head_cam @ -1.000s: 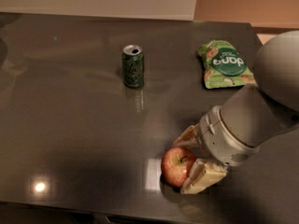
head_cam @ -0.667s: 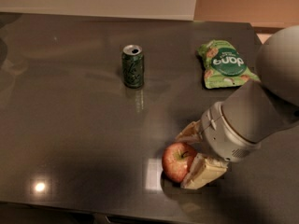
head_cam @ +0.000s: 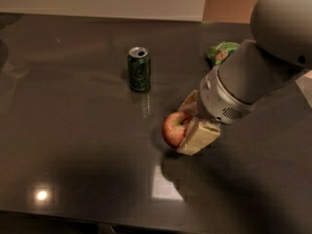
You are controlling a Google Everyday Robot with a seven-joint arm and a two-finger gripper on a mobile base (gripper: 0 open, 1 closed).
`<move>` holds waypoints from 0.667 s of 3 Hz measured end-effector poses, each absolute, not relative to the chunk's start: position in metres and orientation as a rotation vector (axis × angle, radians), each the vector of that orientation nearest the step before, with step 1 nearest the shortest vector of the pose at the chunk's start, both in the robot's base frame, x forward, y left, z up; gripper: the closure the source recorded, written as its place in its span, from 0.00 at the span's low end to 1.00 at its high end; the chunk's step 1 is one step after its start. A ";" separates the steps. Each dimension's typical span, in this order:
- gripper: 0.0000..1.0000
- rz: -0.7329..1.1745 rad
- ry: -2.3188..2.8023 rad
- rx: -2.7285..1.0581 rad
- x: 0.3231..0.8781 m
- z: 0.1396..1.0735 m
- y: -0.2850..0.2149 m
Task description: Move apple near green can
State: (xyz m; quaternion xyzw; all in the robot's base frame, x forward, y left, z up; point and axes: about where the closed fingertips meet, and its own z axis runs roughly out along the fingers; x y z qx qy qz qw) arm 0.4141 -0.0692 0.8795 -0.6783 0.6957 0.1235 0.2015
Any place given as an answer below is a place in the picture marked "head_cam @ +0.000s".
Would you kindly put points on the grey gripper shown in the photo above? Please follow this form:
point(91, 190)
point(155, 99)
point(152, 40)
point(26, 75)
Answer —
point(216, 105)

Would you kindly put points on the red apple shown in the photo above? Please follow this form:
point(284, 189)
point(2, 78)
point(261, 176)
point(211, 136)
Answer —
point(174, 128)

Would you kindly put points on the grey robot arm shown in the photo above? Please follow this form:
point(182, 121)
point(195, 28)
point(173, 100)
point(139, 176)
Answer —
point(281, 48)

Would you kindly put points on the green soda can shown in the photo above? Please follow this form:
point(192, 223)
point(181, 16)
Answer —
point(139, 69)

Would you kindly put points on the green snack bag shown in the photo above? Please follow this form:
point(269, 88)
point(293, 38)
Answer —
point(219, 53)

